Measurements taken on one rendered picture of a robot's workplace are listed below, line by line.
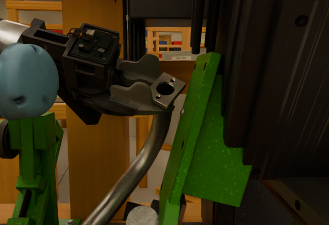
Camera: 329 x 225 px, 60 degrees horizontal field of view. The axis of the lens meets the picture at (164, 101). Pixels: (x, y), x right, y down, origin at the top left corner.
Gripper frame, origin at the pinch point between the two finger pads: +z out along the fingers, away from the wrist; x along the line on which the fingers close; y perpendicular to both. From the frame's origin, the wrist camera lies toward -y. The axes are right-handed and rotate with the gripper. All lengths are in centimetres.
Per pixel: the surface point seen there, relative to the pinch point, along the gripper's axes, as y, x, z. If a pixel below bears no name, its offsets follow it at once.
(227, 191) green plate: 3.0, -13.2, 8.9
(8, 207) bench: -52, -8, -33
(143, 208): -0.2, -16.3, 0.2
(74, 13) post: -9.2, 25.1, -24.3
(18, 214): -24.9, -14.8, -20.5
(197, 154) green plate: 5.4, -10.9, 4.4
